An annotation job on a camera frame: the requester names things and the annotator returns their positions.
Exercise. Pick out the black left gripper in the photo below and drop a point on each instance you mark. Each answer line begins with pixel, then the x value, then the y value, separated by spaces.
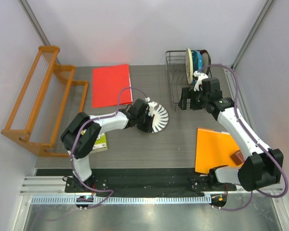
pixel 149 128

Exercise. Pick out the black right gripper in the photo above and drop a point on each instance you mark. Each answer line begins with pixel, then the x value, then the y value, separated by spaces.
pixel 187 93

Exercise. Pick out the white blue striped plate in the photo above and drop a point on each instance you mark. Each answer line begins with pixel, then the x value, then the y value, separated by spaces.
pixel 161 118

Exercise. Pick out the blue polka dot plate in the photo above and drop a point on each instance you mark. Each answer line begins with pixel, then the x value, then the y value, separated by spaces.
pixel 197 60

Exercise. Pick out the dark red rimmed plate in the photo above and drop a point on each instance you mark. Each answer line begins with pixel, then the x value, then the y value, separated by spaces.
pixel 206 60

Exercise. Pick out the cream plate with twig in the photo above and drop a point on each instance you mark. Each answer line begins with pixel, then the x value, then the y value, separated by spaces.
pixel 189 66

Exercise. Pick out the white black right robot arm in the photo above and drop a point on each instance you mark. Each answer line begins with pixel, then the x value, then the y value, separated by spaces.
pixel 262 166

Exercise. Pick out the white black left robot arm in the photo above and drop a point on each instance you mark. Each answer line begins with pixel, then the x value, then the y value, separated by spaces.
pixel 81 134

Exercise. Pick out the orange wooden rack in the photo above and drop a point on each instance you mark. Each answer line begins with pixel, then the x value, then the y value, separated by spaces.
pixel 36 118

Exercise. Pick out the green booklet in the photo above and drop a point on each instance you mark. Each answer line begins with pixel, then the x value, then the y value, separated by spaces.
pixel 100 144

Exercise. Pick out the red folder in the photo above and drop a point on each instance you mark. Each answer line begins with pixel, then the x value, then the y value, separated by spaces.
pixel 107 83

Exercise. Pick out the orange folder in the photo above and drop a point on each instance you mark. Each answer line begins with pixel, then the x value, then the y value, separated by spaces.
pixel 213 149

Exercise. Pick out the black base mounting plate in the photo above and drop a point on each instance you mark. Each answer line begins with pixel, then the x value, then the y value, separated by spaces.
pixel 154 182

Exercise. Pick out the small brown block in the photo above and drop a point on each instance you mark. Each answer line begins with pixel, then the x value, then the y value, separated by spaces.
pixel 237 157

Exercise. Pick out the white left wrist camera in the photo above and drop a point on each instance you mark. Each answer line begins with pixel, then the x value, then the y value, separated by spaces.
pixel 151 106

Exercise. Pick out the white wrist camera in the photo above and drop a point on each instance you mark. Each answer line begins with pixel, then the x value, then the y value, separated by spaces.
pixel 151 106
pixel 199 76

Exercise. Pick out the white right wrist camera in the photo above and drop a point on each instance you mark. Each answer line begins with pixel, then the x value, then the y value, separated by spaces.
pixel 199 76

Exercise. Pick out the black wire dish rack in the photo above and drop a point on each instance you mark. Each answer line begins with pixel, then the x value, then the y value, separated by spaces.
pixel 175 66

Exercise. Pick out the white slotted cable duct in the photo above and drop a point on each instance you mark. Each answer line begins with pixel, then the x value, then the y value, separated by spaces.
pixel 78 200

